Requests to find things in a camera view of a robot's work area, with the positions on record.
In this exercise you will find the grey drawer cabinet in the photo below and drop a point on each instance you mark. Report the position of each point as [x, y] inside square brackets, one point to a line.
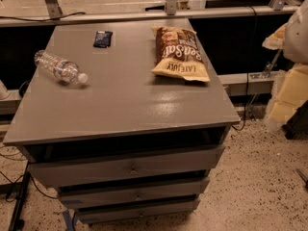
[124, 109]

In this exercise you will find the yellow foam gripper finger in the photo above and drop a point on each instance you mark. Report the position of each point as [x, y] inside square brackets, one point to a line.
[276, 40]

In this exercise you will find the top grey drawer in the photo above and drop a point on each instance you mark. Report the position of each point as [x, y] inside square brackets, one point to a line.
[129, 166]

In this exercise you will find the yellow foam padding block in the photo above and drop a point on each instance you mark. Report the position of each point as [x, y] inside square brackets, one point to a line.
[289, 92]

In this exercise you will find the black floor stand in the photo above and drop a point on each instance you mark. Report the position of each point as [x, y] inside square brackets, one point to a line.
[16, 223]

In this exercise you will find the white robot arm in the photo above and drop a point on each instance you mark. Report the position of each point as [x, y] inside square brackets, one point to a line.
[292, 37]

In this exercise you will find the clear plastic water bottle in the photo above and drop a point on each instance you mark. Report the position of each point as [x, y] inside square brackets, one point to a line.
[61, 68]

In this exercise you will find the grey drawer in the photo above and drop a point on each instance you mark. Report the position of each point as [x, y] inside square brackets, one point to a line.
[134, 193]
[139, 210]
[129, 166]

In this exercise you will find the middle grey drawer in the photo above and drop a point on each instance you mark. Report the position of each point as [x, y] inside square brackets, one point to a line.
[134, 193]

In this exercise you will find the dark blue snack packet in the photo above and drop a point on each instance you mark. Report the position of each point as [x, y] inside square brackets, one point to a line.
[103, 39]

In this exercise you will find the grey metal frame rail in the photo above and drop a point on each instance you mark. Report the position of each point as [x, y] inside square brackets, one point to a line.
[6, 21]

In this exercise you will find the brown sea salt chip bag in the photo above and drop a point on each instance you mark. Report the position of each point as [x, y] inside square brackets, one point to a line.
[177, 54]

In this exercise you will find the bottom grey drawer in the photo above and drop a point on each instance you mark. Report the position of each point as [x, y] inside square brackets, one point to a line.
[139, 210]

